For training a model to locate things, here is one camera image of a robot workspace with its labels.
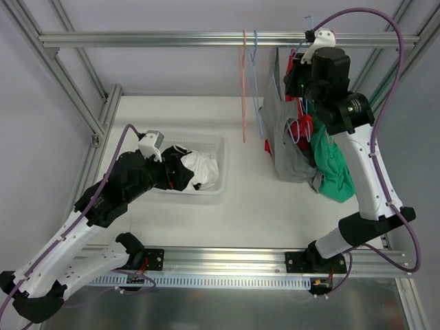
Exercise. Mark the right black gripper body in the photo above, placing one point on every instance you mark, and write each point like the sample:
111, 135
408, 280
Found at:
293, 81

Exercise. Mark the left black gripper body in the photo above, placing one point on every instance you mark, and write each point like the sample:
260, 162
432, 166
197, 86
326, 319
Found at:
176, 168

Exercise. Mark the black tank top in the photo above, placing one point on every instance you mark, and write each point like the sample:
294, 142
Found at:
189, 174

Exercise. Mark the white tank top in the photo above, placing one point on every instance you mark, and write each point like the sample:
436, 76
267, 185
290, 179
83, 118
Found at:
205, 167

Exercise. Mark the grey tank top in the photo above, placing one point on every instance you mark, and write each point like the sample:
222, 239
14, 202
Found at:
291, 164

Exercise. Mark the light blue hanger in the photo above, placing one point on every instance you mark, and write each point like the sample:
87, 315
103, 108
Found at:
305, 120
293, 128
254, 85

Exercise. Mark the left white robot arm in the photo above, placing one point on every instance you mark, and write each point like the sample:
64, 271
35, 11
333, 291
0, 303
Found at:
40, 288

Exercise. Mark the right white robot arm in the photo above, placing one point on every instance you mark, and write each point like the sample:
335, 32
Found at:
323, 81

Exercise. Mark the red tank top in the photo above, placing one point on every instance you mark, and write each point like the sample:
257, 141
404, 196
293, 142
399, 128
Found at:
279, 99

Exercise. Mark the green tank top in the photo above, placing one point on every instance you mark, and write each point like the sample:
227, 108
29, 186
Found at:
332, 178

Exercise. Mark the white plastic basket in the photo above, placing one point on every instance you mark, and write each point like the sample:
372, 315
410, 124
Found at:
214, 143

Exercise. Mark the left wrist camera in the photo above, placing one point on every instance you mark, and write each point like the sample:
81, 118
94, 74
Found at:
149, 144

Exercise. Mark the aluminium hanging rail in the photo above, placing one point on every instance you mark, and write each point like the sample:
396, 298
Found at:
380, 40

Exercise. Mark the aluminium frame left post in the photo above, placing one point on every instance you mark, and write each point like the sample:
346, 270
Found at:
26, 24

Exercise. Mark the aluminium frame post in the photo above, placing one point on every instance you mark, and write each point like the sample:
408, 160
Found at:
26, 24
419, 19

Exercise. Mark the white slotted cable duct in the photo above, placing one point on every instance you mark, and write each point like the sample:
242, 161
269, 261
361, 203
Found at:
205, 281

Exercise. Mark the aluminium front rail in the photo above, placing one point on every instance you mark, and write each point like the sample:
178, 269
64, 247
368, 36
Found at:
259, 262

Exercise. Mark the aluminium frame right post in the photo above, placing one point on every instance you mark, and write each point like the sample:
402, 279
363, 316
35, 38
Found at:
419, 19

